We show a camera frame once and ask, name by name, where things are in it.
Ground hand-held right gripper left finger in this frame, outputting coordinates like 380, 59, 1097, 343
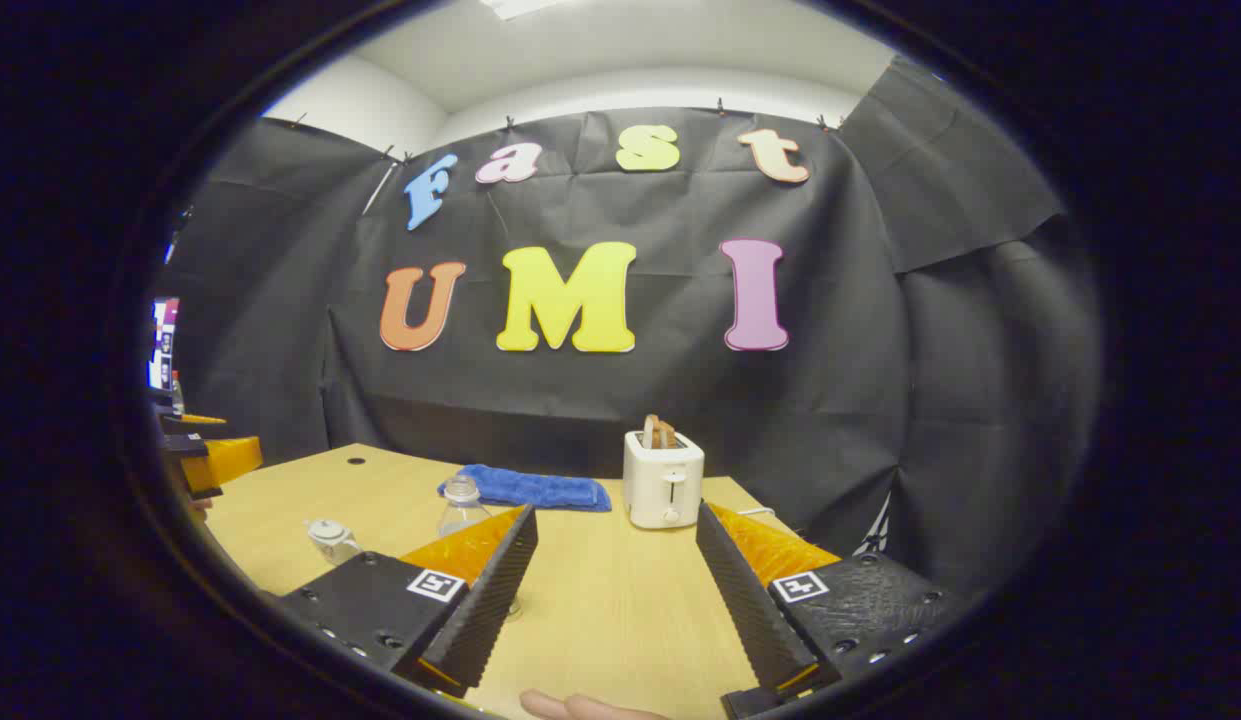
280, 503, 539, 699

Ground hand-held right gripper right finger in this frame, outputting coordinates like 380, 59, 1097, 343
695, 500, 966, 719

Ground green label water bottle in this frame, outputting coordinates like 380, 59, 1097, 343
438, 475, 493, 541

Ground white ceramic teacup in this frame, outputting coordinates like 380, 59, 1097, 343
306, 518, 363, 567

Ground computer monitor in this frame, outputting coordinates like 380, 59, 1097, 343
148, 297, 181, 393

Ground blue towel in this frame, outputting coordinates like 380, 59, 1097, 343
438, 464, 613, 513

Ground white toaster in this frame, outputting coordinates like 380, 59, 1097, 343
622, 430, 706, 530

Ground black backdrop cloth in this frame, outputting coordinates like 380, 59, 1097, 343
160, 55, 1101, 601

